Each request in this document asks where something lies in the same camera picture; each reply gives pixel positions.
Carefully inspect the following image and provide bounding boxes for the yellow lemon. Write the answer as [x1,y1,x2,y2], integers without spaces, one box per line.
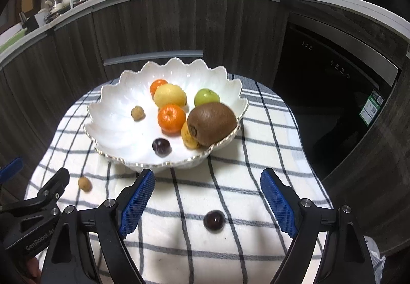
[153,83,186,108]

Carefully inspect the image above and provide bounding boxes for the green dish basin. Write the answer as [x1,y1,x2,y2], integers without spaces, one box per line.
[0,28,27,53]

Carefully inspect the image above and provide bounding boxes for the white scalloped ceramic bowl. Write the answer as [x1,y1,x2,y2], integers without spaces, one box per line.
[84,58,249,171]

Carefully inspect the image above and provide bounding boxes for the tan longan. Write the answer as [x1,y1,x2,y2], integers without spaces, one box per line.
[131,106,145,121]
[78,176,93,193]

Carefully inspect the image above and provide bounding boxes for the dark cherry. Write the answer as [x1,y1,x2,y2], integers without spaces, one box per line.
[203,210,226,233]
[152,138,172,157]

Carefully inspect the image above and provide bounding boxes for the brown kiwi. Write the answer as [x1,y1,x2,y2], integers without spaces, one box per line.
[187,102,237,147]

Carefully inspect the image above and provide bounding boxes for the green apple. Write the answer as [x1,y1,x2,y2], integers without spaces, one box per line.
[194,88,220,107]

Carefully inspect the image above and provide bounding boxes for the checked white tablecloth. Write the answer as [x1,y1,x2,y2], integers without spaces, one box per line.
[25,78,332,283]

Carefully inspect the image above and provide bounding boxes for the orange mandarin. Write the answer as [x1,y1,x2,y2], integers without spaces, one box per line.
[157,104,186,134]
[149,79,168,98]

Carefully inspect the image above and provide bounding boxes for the yellow mango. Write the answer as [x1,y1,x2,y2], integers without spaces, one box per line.
[181,121,201,150]

